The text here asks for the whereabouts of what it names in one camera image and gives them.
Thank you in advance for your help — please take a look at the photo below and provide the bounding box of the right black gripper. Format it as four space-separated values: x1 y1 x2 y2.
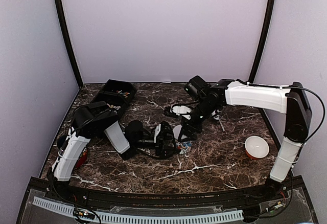
178 100 219 142

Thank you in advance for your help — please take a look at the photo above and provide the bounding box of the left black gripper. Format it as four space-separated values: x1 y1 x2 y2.
133 129 180 158

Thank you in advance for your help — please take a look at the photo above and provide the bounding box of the silver jar lid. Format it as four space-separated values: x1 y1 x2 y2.
173 124 182 140

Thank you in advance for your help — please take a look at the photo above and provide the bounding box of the clear plastic jar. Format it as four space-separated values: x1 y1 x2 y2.
177 141 192 155

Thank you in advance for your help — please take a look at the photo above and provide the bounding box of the silver metal scoop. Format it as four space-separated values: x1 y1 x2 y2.
213 114 225 131

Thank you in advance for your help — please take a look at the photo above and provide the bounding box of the black bin with small candies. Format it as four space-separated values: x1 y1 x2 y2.
91 92 129 118

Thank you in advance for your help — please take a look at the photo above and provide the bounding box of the black bin with lollipops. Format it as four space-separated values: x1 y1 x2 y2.
101 79 137 103

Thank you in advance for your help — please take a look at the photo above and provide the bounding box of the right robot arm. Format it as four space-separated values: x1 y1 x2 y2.
171 76 312 200

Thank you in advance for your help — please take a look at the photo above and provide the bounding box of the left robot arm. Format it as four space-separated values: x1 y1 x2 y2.
50 101 179 201

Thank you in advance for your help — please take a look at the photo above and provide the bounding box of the pile of lollipops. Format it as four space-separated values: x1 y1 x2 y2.
116 90 130 98

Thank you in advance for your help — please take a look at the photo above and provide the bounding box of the orange and white bowl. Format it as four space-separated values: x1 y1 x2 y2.
245 136 269 160

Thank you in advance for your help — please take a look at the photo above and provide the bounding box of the red floral saucer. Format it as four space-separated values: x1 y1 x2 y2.
74 147 88 169

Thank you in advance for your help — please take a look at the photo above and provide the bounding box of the dark blue mug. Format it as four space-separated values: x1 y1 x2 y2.
57 135 67 154

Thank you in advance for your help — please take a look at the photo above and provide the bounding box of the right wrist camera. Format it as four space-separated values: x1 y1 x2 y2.
163 75 210 119

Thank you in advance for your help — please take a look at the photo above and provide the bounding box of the white slotted cable duct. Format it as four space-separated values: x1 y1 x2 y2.
32 196 244 223

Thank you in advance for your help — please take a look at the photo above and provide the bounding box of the black front rail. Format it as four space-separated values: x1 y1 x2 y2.
30 180 302 211

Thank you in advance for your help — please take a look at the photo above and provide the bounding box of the right black frame post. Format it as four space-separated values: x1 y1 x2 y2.
248 0 275 83

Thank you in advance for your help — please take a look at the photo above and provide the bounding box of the black frame post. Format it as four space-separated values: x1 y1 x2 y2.
248 0 275 83
54 0 84 88

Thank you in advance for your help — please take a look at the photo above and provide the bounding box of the left black frame post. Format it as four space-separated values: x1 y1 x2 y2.
54 0 84 88

